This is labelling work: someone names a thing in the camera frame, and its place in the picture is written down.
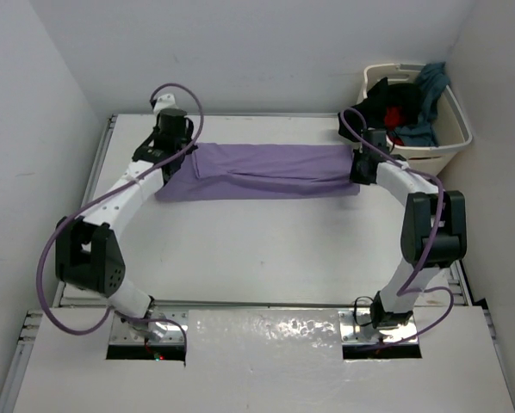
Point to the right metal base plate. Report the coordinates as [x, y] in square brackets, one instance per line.
[355, 330]

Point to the white front cover board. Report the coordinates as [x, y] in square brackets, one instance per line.
[268, 361]

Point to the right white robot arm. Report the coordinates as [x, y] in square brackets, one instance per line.
[433, 233]

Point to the black garment in basket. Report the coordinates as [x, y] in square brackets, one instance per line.
[372, 109]

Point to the purple t shirt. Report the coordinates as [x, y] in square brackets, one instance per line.
[262, 172]

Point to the teal shirt in basket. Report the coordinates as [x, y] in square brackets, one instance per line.
[432, 82]

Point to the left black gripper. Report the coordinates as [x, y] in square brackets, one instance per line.
[188, 137]

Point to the red garment in basket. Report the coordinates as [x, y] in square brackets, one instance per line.
[394, 117]

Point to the beige laundry basket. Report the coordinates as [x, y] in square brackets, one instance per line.
[452, 132]

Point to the metal base plate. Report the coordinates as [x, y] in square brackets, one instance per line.
[163, 326]
[355, 330]

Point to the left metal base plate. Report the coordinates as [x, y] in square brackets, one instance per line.
[163, 326]

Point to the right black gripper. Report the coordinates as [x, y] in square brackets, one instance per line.
[355, 175]

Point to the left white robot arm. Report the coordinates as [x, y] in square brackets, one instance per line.
[87, 252]

